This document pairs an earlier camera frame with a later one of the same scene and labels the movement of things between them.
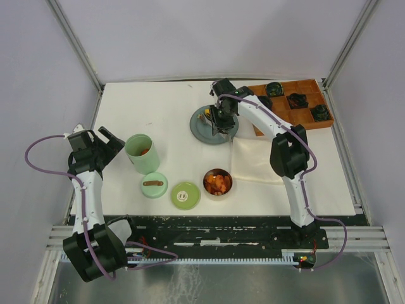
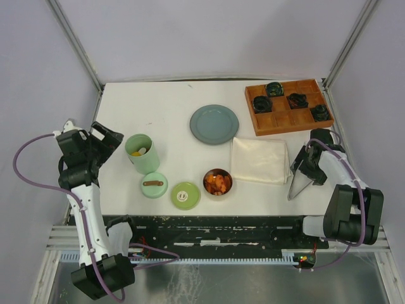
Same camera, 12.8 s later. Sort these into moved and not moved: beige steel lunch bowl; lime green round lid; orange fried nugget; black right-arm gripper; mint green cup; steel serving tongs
Moved: steel serving tongs; black right-arm gripper
Not moved: lime green round lid; mint green cup; orange fried nugget; beige steel lunch bowl
